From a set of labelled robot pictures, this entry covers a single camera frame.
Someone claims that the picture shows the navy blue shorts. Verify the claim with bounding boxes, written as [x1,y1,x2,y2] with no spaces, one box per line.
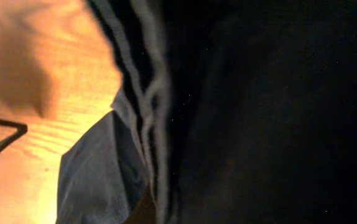
[57,0,357,223]

